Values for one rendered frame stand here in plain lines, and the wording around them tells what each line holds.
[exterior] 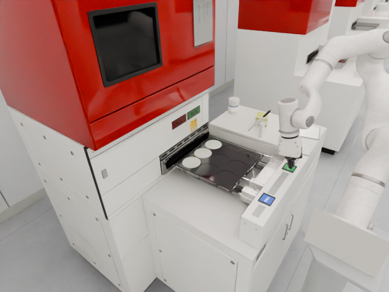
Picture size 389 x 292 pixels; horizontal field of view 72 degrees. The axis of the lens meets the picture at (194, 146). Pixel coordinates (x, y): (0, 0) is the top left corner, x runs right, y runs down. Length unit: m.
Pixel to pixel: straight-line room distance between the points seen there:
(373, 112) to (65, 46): 1.17
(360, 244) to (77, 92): 1.10
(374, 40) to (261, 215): 0.82
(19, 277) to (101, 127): 1.62
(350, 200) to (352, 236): 0.14
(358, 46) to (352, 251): 0.81
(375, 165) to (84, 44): 1.12
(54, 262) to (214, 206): 1.45
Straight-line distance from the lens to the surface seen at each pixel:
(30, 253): 2.54
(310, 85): 1.23
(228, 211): 1.30
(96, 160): 1.13
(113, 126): 1.06
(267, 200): 1.17
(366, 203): 1.21
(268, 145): 1.54
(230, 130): 1.62
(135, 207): 1.42
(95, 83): 0.97
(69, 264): 2.32
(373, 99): 1.31
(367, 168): 1.23
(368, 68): 1.41
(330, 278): 1.40
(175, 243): 1.46
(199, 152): 1.52
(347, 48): 1.35
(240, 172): 1.39
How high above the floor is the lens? 1.77
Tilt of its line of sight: 33 degrees down
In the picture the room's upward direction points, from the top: 2 degrees counter-clockwise
